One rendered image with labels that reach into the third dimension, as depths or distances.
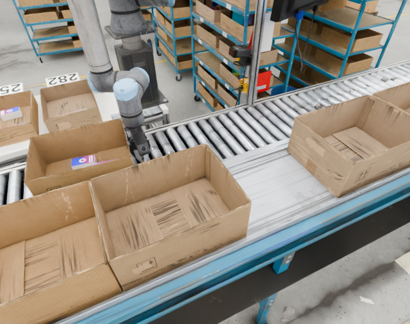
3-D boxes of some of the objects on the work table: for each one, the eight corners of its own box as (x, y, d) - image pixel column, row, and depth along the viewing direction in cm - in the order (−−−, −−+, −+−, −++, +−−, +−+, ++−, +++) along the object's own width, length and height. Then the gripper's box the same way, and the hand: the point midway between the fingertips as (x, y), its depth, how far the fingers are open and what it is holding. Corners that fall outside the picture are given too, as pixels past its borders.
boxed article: (22, 117, 160) (18, 110, 157) (3, 122, 157) (-1, 116, 154) (22, 112, 164) (18, 106, 161) (3, 117, 160) (-1, 111, 157)
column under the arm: (117, 94, 180) (103, 42, 157) (154, 85, 188) (147, 35, 166) (128, 113, 163) (115, 58, 140) (168, 102, 171) (162, 49, 149)
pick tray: (92, 92, 182) (87, 78, 175) (103, 121, 156) (98, 107, 150) (46, 103, 173) (39, 89, 166) (50, 135, 147) (42, 120, 141)
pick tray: (38, 104, 172) (31, 89, 165) (39, 137, 146) (31, 122, 139) (-14, 115, 163) (-23, 100, 157) (-22, 153, 138) (-34, 137, 131)
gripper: (141, 113, 116) (149, 150, 131) (120, 118, 114) (130, 156, 128) (146, 123, 111) (154, 161, 125) (124, 129, 108) (134, 168, 122)
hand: (143, 161), depth 124 cm, fingers closed
